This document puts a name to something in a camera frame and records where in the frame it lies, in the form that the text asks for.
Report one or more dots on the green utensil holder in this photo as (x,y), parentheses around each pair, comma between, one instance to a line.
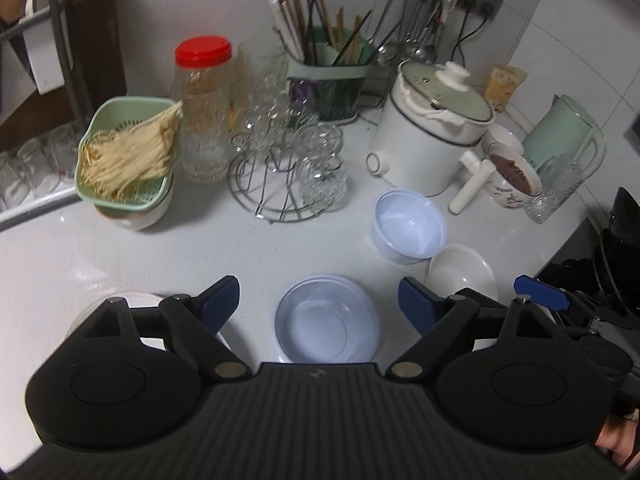
(327,60)

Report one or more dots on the green electric kettle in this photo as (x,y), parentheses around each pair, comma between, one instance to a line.
(566,130)

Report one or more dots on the clear textured glass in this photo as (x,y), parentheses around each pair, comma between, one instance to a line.
(560,177)

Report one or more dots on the white electric cooker pot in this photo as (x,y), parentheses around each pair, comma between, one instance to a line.
(430,119)

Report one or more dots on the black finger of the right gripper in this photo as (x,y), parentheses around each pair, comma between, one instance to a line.
(542,294)

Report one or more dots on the black metal shelf rack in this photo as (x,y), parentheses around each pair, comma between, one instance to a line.
(60,61)

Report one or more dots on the person's right hand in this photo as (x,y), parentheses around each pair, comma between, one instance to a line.
(619,438)

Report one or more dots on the dried noodle bundle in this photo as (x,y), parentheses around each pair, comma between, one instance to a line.
(132,152)

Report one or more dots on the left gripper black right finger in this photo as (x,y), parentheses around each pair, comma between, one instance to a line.
(443,324)

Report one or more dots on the green colander basket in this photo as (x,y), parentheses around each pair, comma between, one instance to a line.
(127,154)

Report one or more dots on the white plate green floral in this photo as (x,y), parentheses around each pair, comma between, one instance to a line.
(120,333)

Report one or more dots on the white ceramic bowl brown rim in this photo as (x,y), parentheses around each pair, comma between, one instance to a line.
(139,220)

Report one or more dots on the clear plastic bowl near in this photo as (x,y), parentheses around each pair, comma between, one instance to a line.
(326,319)

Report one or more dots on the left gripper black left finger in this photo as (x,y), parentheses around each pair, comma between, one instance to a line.
(195,322)

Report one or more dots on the white drip tray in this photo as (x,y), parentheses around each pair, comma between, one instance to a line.
(32,208)

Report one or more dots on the mug with brown contents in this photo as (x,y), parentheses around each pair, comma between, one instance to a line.
(514,183)

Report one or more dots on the wire glass holder rack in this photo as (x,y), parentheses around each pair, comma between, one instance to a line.
(293,179)

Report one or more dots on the white plate pink rose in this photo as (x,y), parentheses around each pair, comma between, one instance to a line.
(455,267)

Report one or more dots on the red lid plastic jar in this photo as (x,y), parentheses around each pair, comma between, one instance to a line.
(202,83)

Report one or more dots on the black gas stove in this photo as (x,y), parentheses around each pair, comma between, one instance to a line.
(598,271)

